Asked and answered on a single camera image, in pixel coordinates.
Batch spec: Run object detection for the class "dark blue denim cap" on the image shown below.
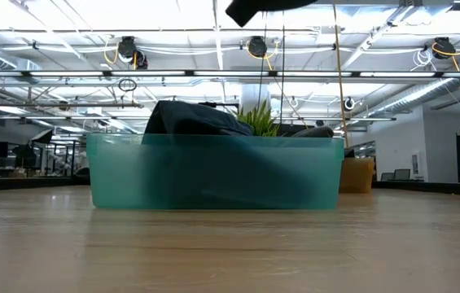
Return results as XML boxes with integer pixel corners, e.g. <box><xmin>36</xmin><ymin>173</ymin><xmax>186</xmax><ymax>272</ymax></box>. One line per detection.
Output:
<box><xmin>142</xmin><ymin>100</ymin><xmax>255</xmax><ymax>172</ymax></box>
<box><xmin>143</xmin><ymin>138</ymin><xmax>324</xmax><ymax>207</ymax></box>

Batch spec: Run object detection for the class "small green potted plant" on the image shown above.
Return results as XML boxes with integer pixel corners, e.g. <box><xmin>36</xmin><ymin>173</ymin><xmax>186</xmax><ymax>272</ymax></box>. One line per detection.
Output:
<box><xmin>235</xmin><ymin>100</ymin><xmax>282</xmax><ymax>138</ymax></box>

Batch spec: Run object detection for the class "orange plastic bin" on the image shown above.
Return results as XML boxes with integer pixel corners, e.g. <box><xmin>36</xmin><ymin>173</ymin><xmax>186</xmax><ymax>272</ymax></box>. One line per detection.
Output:
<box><xmin>338</xmin><ymin>156</ymin><xmax>375</xmax><ymax>195</ymax></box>

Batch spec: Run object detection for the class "teal translucent plastic bin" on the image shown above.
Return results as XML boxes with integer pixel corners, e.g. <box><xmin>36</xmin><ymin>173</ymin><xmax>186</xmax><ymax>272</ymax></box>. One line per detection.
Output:
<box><xmin>85</xmin><ymin>133</ymin><xmax>345</xmax><ymax>211</ymax></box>

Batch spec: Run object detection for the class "black ceiling cable reel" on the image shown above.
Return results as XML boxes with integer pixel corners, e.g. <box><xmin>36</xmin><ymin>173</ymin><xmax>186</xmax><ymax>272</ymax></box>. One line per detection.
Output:
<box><xmin>432</xmin><ymin>36</ymin><xmax>457</xmax><ymax>61</ymax></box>
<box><xmin>247</xmin><ymin>35</ymin><xmax>269</xmax><ymax>59</ymax></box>
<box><xmin>116</xmin><ymin>35</ymin><xmax>149</xmax><ymax>70</ymax></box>

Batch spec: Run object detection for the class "yellow hanging cable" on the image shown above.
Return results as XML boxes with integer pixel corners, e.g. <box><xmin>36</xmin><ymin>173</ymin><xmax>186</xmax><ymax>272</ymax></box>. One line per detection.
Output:
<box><xmin>332</xmin><ymin>2</ymin><xmax>352</xmax><ymax>150</ymax></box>

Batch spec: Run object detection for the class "long ceiling light rail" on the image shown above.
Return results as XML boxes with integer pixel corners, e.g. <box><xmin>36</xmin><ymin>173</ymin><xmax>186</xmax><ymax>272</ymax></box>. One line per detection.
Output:
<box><xmin>0</xmin><ymin>116</ymin><xmax>397</xmax><ymax>122</ymax></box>
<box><xmin>0</xmin><ymin>69</ymin><xmax>460</xmax><ymax>79</ymax></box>

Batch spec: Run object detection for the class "hanging black cable coil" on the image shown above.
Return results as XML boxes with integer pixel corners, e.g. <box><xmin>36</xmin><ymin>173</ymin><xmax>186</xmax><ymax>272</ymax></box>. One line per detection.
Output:
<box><xmin>117</xmin><ymin>77</ymin><xmax>138</xmax><ymax>93</ymax></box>

